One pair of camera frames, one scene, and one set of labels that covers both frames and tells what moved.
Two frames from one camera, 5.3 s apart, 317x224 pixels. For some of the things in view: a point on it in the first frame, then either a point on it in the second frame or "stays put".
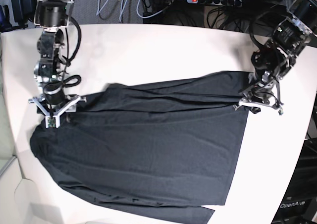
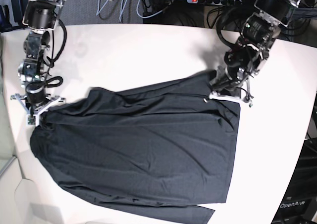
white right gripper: (255, 105) -> (244, 98)
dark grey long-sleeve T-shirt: (165, 149) stays put
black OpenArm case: (299, 205) stays put
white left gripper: (71, 107) -> (33, 117)
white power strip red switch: (225, 1) stays put
